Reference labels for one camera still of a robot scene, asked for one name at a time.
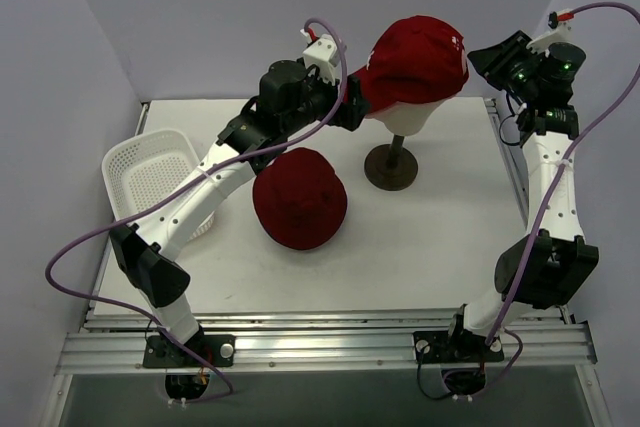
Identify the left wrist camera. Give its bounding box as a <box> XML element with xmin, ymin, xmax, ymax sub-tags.
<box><xmin>300</xmin><ymin>29</ymin><xmax>340</xmax><ymax>86</ymax></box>

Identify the red cap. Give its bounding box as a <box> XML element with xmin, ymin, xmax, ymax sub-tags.
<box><xmin>354</xmin><ymin>15</ymin><xmax>469</xmax><ymax>117</ymax></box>

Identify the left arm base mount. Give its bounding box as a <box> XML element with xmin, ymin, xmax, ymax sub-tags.
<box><xmin>142</xmin><ymin>331</ymin><xmax>236</xmax><ymax>406</ymax></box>

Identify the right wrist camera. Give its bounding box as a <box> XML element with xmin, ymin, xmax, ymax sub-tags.
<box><xmin>527</xmin><ymin>9</ymin><xmax>574</xmax><ymax>54</ymax></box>

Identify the white perforated basket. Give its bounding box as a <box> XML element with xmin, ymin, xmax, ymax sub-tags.
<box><xmin>101</xmin><ymin>129</ymin><xmax>199</xmax><ymax>220</ymax></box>

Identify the aluminium mounting rail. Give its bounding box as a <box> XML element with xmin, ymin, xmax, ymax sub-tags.
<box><xmin>56</xmin><ymin>309</ymin><xmax>597</xmax><ymax>375</ymax></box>

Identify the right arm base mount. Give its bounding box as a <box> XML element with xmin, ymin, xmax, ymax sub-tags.
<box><xmin>412</xmin><ymin>316</ymin><xmax>506</xmax><ymax>398</ymax></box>

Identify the dark red knit hat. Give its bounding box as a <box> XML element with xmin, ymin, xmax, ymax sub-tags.
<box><xmin>252</xmin><ymin>147</ymin><xmax>348</xmax><ymax>251</ymax></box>

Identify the cream mannequin head stand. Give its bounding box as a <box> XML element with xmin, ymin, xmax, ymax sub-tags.
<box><xmin>364</xmin><ymin>100</ymin><xmax>445</xmax><ymax>191</ymax></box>

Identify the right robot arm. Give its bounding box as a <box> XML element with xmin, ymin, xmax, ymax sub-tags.
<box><xmin>443</xmin><ymin>31</ymin><xmax>599</xmax><ymax>360</ymax></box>

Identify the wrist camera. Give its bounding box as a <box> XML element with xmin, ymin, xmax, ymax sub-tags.
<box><xmin>527</xmin><ymin>9</ymin><xmax>574</xmax><ymax>54</ymax></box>
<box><xmin>300</xmin><ymin>29</ymin><xmax>340</xmax><ymax>86</ymax></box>

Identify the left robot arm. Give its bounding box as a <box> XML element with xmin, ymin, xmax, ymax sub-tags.
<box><xmin>109</xmin><ymin>60</ymin><xmax>369</xmax><ymax>366</ymax></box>

